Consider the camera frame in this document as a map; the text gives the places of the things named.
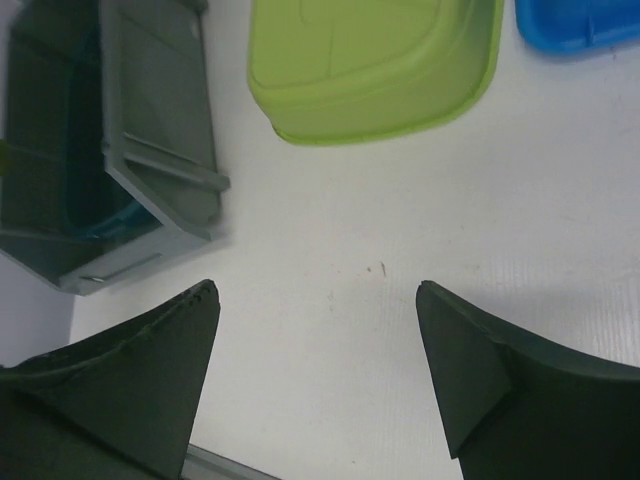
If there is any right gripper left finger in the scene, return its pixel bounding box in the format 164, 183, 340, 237
1, 280, 220, 479

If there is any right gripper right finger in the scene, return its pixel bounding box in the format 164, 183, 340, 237
416, 281, 639, 479

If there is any blue plastic tub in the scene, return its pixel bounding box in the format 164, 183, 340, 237
514, 0, 639, 57

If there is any lime green shallow tub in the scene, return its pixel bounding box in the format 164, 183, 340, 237
247, 1, 504, 145

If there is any teal translucent tub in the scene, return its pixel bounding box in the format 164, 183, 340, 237
63, 27, 154, 241

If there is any grey tray under basket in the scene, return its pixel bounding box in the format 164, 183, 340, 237
1, 1, 230, 295

